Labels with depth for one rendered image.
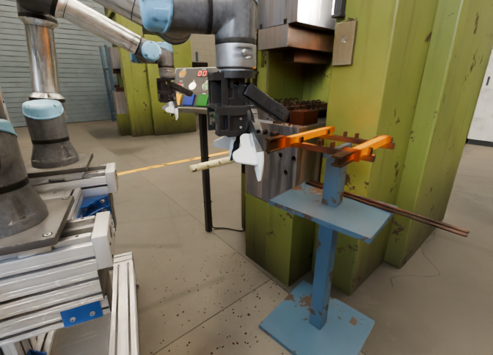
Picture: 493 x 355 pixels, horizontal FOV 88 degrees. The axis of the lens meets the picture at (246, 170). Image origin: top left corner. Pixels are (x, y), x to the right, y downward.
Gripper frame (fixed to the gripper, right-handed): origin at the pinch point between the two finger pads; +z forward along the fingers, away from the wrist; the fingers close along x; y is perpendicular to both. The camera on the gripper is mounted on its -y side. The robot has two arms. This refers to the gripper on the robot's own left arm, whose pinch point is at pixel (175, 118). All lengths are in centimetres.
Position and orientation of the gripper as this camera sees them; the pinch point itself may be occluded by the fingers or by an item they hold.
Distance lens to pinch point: 140.2
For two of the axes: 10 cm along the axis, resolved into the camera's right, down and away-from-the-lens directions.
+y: -9.1, 1.3, -3.9
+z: 0.0, 9.5, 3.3
